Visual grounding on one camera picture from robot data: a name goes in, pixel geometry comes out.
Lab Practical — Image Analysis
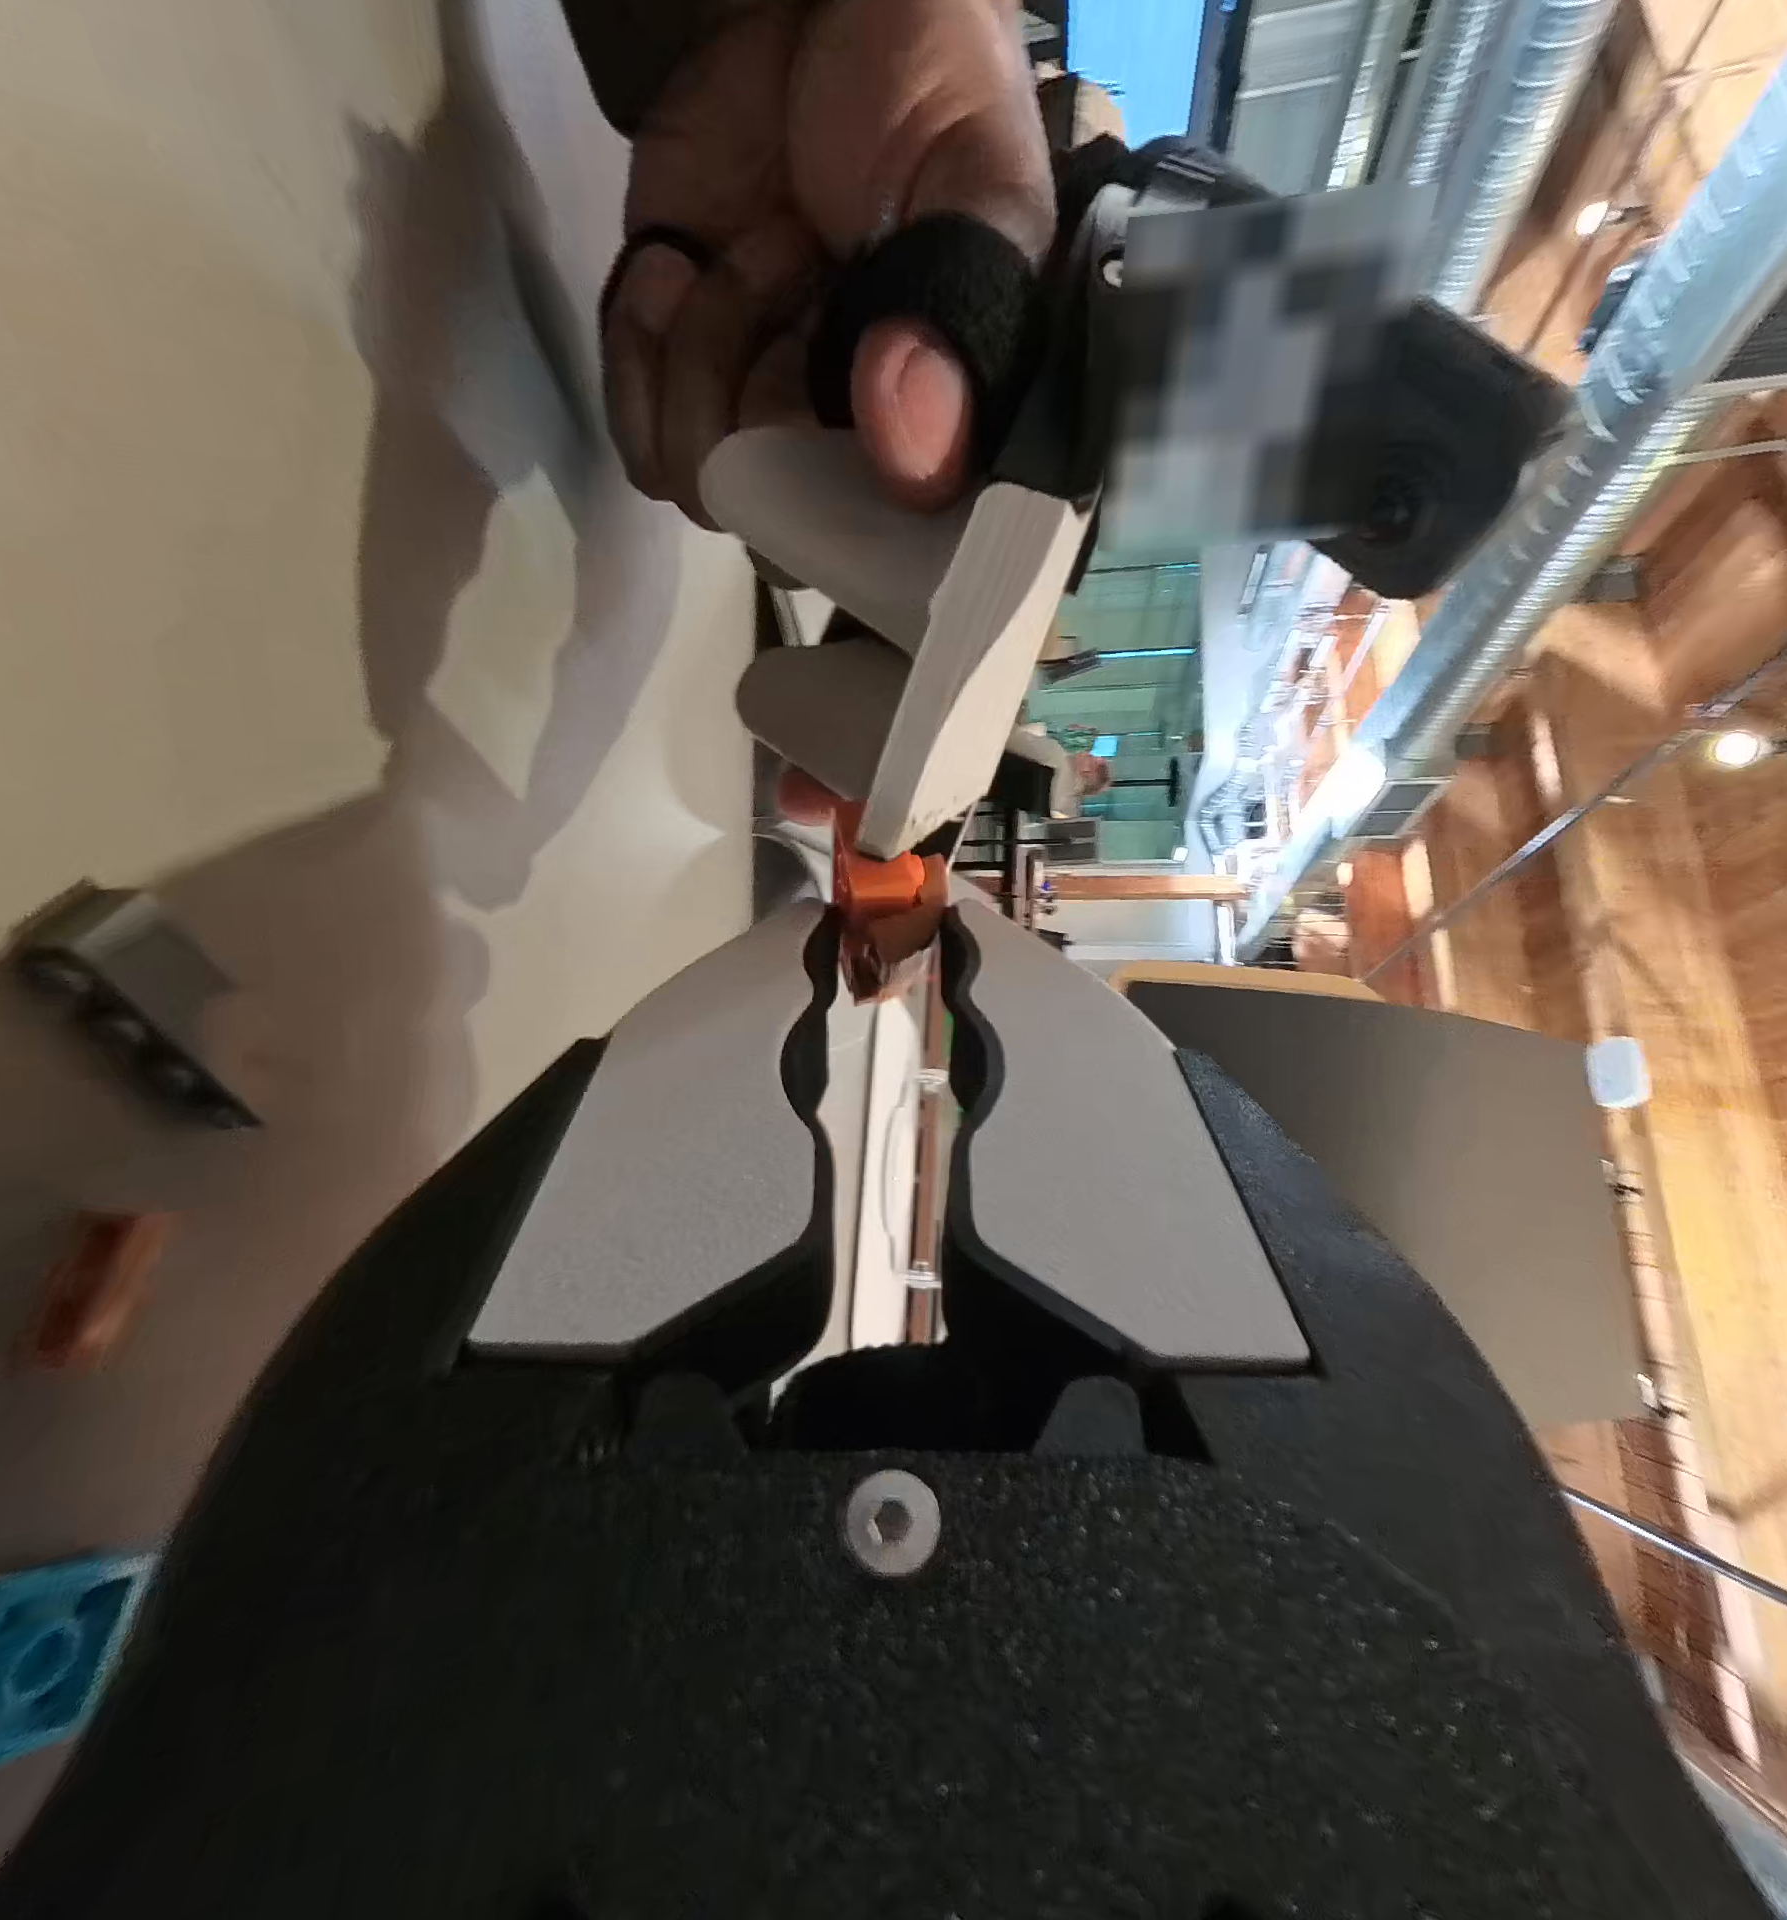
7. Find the person's left hand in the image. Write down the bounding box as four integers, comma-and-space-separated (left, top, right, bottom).
600, 0, 1062, 518

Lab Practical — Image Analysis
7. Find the small brown plate brick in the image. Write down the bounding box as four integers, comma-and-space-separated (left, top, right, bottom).
15, 1208, 176, 1375

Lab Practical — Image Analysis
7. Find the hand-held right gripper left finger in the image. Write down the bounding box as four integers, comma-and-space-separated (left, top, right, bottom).
465, 899, 842, 1370

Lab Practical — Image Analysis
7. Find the teal square plate brick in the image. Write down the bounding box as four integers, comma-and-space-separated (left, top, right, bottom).
0, 1552, 157, 1794

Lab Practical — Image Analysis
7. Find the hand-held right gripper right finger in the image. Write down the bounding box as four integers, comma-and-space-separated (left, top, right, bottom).
934, 899, 1312, 1375

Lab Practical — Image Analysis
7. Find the grey partition panel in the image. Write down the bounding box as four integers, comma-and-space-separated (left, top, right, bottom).
1124, 976, 1648, 1425

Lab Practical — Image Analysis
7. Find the orange eight-stud brick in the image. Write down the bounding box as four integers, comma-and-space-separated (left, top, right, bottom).
829, 802, 942, 919

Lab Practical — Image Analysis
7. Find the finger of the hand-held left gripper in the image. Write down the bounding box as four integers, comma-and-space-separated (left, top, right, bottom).
852, 480, 1101, 860

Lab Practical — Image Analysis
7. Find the silver ceiling duct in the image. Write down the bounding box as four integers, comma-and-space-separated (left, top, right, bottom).
1229, 0, 1787, 961

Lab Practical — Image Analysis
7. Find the grey four-stud brick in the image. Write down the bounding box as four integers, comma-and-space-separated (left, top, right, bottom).
9, 885, 265, 1129

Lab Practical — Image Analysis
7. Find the person's left forearm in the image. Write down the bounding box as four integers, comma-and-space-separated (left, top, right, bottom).
560, 0, 774, 137

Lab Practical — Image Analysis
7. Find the brown curved slope brick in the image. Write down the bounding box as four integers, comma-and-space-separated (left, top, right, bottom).
840, 908, 936, 1003

